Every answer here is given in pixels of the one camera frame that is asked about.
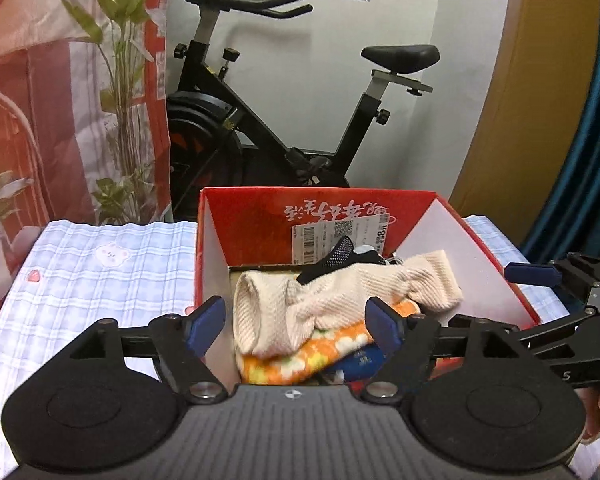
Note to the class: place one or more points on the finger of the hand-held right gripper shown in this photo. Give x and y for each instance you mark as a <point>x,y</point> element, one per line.
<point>545,327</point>
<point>530,274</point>

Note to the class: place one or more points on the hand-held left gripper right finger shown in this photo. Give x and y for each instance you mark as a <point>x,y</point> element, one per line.
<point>382,327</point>

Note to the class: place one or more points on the red cardboard box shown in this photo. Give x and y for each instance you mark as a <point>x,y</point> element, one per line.
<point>260,230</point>

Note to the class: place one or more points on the blue printed cloth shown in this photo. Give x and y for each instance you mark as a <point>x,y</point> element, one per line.
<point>357,362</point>

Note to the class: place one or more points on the yellow wooden panel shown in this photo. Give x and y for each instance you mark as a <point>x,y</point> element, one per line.
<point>525,100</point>

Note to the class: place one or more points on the black exercise bike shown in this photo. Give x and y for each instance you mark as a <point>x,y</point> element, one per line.
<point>260,125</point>

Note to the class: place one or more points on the black mesh pouch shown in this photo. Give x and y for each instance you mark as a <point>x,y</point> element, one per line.
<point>332,260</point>

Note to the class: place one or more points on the person's right hand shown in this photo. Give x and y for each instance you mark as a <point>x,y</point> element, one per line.
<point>594,417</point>

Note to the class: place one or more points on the cream knitted cloth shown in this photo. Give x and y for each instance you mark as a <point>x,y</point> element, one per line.
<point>330,300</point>

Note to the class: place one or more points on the blue curtain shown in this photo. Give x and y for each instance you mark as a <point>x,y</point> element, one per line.
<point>590,150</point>

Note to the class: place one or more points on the blue checkered tablecloth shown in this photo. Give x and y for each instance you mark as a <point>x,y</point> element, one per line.
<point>105,280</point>

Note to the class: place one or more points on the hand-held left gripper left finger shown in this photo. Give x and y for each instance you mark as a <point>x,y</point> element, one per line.
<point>206,325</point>

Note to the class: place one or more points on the orange flower patterned towel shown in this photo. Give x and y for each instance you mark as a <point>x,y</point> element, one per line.
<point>300,360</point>

